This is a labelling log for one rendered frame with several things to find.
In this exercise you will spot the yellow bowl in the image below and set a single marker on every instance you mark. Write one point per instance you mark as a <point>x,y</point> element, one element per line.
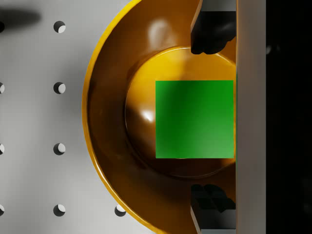
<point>109,117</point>

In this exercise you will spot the green cube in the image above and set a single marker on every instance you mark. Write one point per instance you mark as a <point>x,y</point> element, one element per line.
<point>195,119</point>

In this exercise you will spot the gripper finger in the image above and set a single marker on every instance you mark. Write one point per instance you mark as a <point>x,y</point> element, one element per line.
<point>214,31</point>
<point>212,202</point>

